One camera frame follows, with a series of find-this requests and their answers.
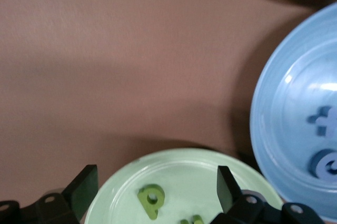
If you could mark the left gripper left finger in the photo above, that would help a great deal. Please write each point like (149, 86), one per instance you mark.
(52, 211)

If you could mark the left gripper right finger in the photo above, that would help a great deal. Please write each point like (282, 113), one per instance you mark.
(250, 213)

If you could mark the green foam letter J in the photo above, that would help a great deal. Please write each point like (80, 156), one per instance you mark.
(196, 220)

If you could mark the blue foam capital G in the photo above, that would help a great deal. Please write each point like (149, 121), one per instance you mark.
(316, 166)

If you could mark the green foam letter P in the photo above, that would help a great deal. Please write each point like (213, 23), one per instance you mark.
(154, 212)

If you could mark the blue foam letter x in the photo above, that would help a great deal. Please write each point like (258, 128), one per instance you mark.
(322, 125)

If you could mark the light green plate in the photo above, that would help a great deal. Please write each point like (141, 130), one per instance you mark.
(184, 182)

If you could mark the blue plate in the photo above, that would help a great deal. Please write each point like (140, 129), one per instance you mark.
(268, 118)

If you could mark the brown table cover mat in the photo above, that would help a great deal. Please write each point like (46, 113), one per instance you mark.
(105, 50)

